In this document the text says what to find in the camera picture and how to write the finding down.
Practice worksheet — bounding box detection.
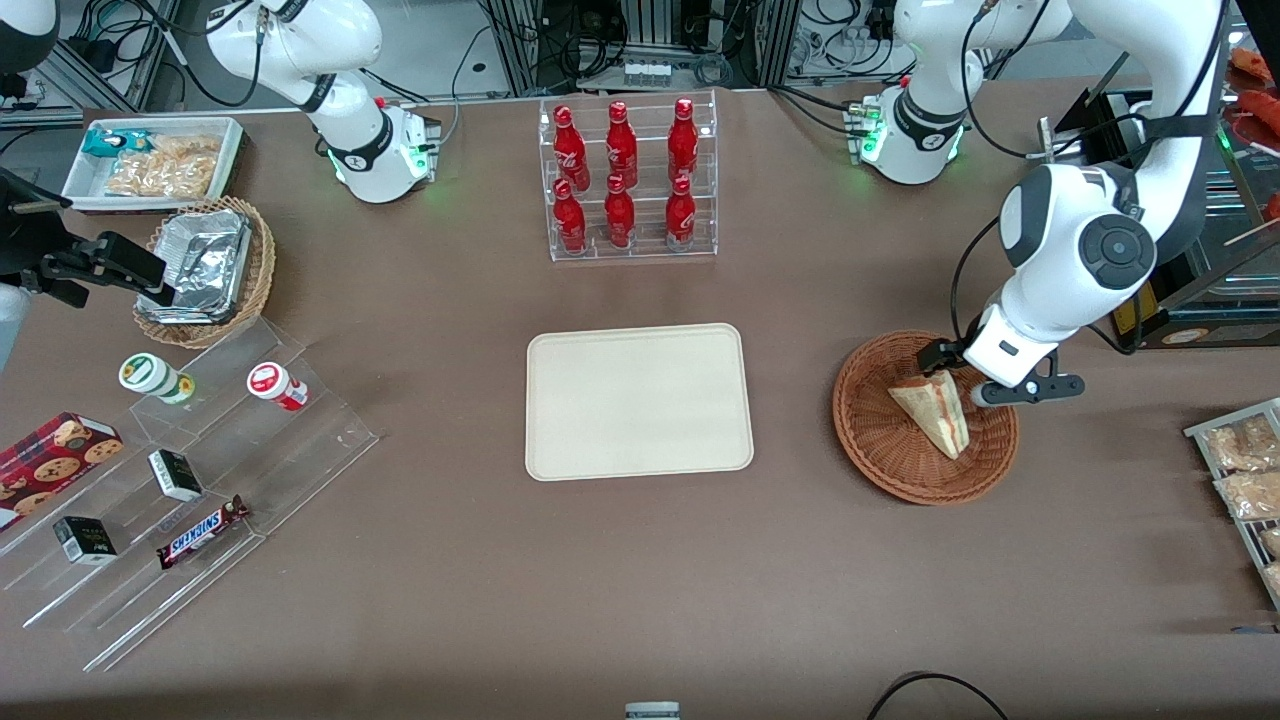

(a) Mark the triangular sandwich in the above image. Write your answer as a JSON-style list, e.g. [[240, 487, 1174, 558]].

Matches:
[[888, 369, 971, 461]]

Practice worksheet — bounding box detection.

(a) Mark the brown wicker basket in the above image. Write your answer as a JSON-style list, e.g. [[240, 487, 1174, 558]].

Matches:
[[833, 331, 1020, 506]]

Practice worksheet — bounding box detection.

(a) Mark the light wicker basket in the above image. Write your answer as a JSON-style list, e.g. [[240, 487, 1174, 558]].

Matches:
[[133, 196, 277, 350]]

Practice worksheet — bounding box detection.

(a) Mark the tray of packaged snacks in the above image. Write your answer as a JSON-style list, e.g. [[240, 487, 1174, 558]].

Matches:
[[1184, 398, 1280, 611]]

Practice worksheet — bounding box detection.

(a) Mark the beige plastic tray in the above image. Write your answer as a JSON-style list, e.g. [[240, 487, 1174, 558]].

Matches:
[[525, 323, 755, 483]]

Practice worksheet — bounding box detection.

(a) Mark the aluminium foil container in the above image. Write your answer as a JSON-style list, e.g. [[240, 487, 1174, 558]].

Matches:
[[137, 210, 252, 325]]

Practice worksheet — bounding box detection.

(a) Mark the clear bag of chips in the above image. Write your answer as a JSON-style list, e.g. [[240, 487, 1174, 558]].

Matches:
[[105, 150, 213, 199], [150, 134, 222, 163]]

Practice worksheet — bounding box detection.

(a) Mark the white rectangular snack bin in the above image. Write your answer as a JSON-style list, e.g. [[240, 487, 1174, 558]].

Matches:
[[62, 117, 247, 214]]

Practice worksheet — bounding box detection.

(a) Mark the green lid cup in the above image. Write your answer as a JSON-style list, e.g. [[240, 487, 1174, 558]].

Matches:
[[119, 353, 196, 406]]

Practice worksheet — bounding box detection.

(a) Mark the teal snack packet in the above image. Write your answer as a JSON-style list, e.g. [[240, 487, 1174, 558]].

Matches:
[[82, 128, 153, 160]]

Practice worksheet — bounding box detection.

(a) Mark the red cookie box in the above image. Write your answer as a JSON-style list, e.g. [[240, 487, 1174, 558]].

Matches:
[[0, 412, 125, 532]]

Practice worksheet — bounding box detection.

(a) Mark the red lid cup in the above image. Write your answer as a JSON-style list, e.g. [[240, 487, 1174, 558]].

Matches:
[[247, 362, 309, 412]]

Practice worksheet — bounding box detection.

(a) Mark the black food warmer machine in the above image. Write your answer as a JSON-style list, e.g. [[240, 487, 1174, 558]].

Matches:
[[1038, 15, 1280, 351]]

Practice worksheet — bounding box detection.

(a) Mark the small black box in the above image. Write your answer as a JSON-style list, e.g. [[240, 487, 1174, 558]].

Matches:
[[53, 516, 118, 566], [148, 449, 204, 503]]

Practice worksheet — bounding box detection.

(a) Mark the clear acrylic stepped stand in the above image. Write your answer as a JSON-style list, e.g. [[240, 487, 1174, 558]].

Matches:
[[0, 315, 380, 673]]

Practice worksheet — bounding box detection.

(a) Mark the clear bag of pastries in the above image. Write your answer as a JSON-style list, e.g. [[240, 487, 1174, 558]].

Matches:
[[1203, 414, 1280, 472], [1214, 470, 1280, 522]]

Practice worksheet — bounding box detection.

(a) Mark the clear acrylic bottle rack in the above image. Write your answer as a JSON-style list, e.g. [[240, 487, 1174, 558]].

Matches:
[[538, 89, 719, 263]]

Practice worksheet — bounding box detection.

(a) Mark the snickers chocolate bar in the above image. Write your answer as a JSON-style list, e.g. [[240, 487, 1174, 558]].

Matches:
[[157, 495, 250, 570]]

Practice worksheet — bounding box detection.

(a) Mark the red cola bottle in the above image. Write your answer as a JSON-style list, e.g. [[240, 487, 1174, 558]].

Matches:
[[604, 174, 636, 250], [667, 97, 699, 184], [606, 101, 639, 189], [553, 179, 588, 255], [665, 175, 697, 252], [553, 105, 591, 193]]

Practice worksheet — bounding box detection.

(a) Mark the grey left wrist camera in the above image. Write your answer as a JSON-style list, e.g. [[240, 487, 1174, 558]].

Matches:
[[971, 374, 1087, 408]]

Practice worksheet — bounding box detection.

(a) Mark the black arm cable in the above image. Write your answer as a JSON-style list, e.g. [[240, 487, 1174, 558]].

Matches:
[[949, 214, 1005, 347]]

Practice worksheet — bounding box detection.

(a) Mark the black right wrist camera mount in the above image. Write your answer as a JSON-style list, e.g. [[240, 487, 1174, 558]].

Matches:
[[0, 168, 76, 286]]

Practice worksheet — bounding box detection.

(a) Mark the black floor cable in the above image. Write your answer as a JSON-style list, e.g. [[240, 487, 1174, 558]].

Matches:
[[866, 671, 1011, 720]]

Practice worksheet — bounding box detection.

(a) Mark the aluminium equipment frame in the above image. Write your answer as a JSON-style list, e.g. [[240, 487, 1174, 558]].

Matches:
[[478, 0, 803, 97]]

